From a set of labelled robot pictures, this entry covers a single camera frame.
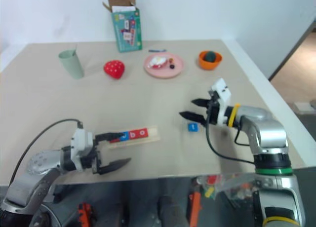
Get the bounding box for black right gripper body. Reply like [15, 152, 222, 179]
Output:
[205, 92, 220, 125]

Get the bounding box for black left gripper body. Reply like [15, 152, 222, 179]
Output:
[80, 135, 104, 175]

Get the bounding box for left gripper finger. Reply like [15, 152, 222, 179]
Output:
[99, 157, 131, 176]
[95, 132, 124, 143]

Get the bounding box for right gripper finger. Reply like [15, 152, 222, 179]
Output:
[179, 111, 207, 125]
[191, 98, 211, 108]

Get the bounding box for wooden letter tray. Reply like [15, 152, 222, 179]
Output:
[107, 125, 161, 150]

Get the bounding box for orange bowl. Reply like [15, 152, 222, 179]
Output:
[198, 50, 224, 71]

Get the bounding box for dark green toy avocado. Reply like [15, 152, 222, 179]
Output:
[204, 51, 218, 63]

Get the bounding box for pink plate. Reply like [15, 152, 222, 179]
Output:
[144, 52, 185, 79]

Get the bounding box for orange and black tool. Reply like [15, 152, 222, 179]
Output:
[77, 202, 96, 227]

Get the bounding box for clear bag of toy pieces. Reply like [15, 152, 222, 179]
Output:
[148, 56, 167, 70]

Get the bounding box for red toy strawberry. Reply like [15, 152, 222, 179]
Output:
[103, 60, 125, 80]

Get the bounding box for clear bag of colourful toys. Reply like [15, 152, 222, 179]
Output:
[194, 173, 255, 201]

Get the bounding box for pale green cup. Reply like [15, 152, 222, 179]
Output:
[58, 49, 85, 80]

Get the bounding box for small cardboard box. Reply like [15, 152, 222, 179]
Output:
[293, 102, 312, 112]

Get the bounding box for orange flat object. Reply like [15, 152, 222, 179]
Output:
[188, 191, 202, 224]

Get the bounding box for green cardboard toy box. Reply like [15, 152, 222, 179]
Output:
[102, 0, 143, 53]

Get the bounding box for white paper sheets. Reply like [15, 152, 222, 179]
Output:
[112, 5, 137, 13]

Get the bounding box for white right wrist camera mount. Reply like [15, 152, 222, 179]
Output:
[209, 77, 232, 125]

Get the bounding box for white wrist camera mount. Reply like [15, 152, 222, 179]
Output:
[209, 77, 232, 125]
[70, 128, 96, 172]

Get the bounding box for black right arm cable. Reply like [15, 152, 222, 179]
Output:
[205, 114, 255, 165]

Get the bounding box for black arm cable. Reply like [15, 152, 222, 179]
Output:
[9, 118, 84, 188]
[205, 114, 255, 165]

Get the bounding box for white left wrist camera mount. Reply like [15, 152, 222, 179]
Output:
[70, 128, 96, 172]

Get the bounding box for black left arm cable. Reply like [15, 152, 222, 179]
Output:
[9, 118, 84, 188]

